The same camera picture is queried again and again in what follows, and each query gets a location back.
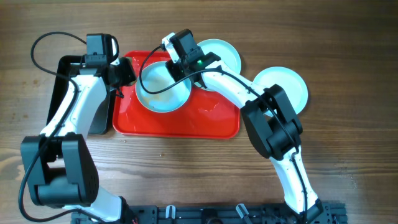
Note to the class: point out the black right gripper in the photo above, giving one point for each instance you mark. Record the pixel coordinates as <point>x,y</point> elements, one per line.
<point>171,67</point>

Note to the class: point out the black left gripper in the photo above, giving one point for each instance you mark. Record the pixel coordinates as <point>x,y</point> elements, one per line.
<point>129,76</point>

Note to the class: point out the light blue plate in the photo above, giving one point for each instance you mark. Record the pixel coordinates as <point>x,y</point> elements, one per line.
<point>292,83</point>
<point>156,77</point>
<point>225,50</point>

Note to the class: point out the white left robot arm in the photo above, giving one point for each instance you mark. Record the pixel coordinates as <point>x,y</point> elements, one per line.
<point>60,175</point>

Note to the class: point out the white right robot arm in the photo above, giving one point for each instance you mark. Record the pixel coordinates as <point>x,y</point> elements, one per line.
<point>271,122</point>

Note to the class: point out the red plastic tray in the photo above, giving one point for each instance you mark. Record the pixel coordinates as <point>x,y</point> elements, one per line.
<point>205,115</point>

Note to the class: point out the black water basin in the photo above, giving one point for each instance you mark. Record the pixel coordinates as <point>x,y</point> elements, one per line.
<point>102,118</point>

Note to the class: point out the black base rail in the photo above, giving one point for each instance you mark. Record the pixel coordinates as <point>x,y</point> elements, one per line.
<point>269,213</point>

